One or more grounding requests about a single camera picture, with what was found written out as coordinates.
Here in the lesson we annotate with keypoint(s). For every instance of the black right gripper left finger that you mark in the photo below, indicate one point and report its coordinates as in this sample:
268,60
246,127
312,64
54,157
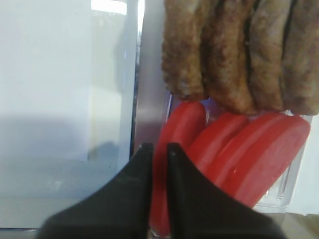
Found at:
119,210

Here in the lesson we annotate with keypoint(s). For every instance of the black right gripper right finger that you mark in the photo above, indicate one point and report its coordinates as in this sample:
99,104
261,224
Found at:
199,210

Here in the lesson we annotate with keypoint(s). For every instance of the red tomato slice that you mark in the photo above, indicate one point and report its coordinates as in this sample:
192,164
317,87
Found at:
233,151
266,160
209,143
183,126

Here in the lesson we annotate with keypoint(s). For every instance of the red tomato slice front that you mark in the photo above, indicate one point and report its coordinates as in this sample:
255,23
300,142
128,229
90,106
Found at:
266,160

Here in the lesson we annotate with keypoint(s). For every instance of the white serving tray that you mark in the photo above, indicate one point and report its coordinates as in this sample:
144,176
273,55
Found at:
32,189

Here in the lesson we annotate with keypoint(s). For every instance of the brown meat patty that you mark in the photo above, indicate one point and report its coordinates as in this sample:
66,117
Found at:
269,31
224,55
181,60
301,60

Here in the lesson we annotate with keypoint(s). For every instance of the brown meat patty front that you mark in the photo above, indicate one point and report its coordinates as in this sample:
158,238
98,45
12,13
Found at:
301,60

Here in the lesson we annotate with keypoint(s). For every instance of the white paper sheet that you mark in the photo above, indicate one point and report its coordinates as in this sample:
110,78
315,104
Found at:
45,78

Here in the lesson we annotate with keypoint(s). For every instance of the brown meat patty leftmost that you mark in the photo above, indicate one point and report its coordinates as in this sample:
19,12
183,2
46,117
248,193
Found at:
181,60

